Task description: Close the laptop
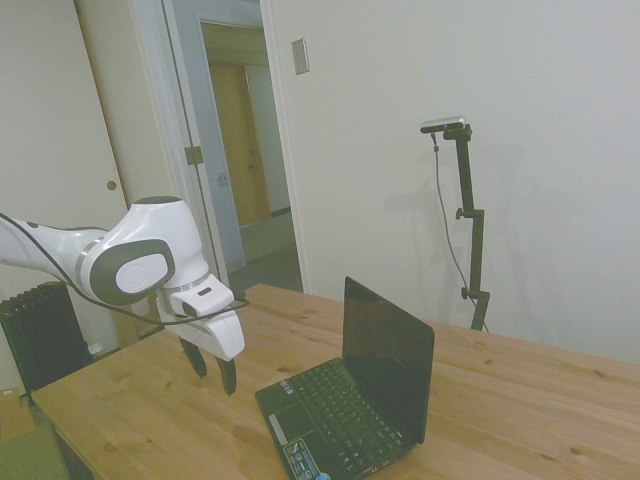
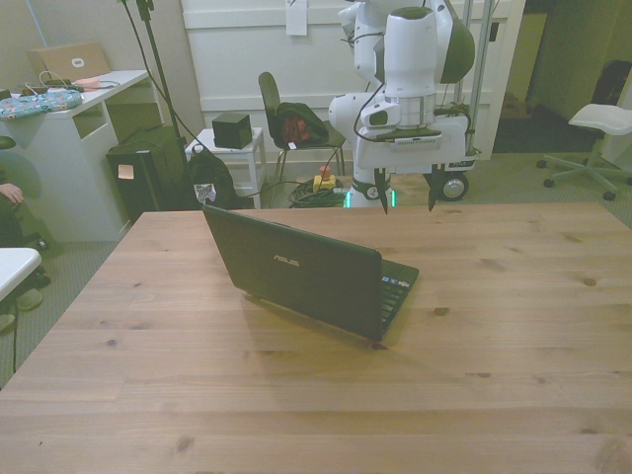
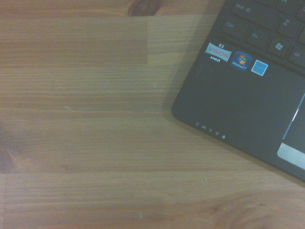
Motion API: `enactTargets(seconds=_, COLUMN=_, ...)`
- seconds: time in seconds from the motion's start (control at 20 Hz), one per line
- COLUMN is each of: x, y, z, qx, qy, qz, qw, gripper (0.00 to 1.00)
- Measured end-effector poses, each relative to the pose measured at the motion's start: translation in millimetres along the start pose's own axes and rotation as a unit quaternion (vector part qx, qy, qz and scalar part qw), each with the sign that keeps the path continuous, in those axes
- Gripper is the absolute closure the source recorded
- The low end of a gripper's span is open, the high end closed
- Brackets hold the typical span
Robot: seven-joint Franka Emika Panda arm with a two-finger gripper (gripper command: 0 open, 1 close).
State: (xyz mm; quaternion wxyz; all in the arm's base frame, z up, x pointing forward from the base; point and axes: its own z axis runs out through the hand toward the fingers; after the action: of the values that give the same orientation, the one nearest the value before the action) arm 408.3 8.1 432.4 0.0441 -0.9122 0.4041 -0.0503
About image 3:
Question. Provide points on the black laptop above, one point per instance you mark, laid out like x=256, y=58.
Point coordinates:
x=228, y=100

